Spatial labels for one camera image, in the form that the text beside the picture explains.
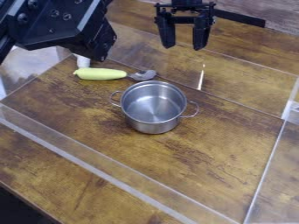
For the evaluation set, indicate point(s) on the green handled spoon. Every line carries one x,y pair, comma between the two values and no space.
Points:
104,74

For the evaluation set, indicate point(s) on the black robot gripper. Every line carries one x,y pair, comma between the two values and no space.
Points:
194,12

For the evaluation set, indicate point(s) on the silver steel pot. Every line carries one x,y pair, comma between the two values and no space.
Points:
154,105

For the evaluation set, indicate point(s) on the black object at top edge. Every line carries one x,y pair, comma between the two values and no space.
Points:
75,24

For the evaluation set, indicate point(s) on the white plush mushroom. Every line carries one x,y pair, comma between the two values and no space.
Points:
83,61

